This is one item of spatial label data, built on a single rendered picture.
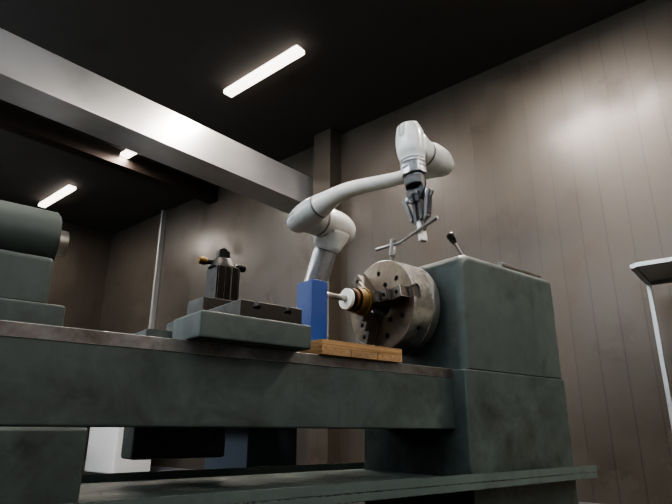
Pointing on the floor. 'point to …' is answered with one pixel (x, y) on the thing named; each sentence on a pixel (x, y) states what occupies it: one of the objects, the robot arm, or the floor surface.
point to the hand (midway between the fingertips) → (421, 231)
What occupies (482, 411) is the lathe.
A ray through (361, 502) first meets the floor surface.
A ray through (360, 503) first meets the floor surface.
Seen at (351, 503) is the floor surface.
